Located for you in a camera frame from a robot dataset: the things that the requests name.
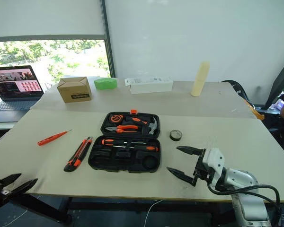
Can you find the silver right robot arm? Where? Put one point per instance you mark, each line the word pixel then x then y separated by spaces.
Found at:
pixel 245 186

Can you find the black curved chair back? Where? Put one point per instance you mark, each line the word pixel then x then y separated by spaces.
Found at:
pixel 239 87

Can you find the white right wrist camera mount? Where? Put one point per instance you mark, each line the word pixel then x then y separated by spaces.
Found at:
pixel 215 160

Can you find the open grey laptop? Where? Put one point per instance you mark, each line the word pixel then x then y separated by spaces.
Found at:
pixel 14 82

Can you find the black electrical tape roll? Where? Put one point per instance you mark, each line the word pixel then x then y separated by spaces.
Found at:
pixel 175 137

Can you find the orange tester pen screwdriver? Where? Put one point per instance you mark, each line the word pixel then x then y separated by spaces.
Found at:
pixel 50 138

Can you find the black plastic tool case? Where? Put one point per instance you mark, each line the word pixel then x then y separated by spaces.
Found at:
pixel 123 166

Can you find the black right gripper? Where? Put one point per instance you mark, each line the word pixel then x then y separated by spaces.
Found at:
pixel 199 170

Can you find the orange black utility knife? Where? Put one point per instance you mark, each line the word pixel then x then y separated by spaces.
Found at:
pixel 78 154

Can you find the green plastic container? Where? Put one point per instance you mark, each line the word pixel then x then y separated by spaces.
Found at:
pixel 105 84

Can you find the pale yellow foam cylinder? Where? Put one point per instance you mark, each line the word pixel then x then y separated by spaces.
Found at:
pixel 200 79

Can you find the orange plastic object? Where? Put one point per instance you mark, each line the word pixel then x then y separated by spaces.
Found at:
pixel 256 113

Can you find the long white carton box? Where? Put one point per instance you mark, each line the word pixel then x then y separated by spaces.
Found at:
pixel 151 87

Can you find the black table leg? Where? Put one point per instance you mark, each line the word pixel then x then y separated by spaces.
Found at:
pixel 47 209

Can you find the brown cardboard box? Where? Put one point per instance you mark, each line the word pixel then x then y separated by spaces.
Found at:
pixel 73 91

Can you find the dark window frame post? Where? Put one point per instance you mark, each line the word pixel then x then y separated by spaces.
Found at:
pixel 107 37

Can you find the dark slanted frame bar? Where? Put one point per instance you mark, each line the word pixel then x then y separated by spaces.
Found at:
pixel 280 80

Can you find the orange black tape measure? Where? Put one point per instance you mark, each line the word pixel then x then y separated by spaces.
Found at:
pixel 115 118

